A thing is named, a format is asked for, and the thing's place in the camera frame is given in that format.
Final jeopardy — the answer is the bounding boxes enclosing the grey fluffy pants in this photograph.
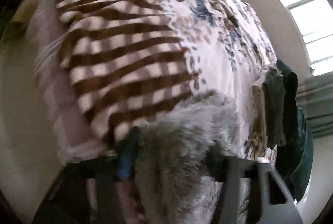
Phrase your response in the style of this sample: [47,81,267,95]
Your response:
[135,90,242,223]

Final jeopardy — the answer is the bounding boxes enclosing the pink mattress sheet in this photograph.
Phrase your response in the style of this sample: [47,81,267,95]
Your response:
[26,0,107,163]

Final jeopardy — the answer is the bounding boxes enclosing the dark green quilt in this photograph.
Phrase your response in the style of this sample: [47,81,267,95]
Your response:
[275,107,314,202]

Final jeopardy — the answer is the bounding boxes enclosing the dark folded clothes stack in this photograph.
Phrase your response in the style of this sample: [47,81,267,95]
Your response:
[262,59,298,149]

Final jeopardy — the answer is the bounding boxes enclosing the right green curtain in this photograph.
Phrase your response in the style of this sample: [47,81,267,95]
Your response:
[296,72,333,138]

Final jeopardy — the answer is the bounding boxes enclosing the floral bed blanket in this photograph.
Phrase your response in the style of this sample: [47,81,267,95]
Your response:
[55,0,277,157]

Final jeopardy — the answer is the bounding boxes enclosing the window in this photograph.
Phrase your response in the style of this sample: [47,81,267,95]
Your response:
[280,0,332,76]

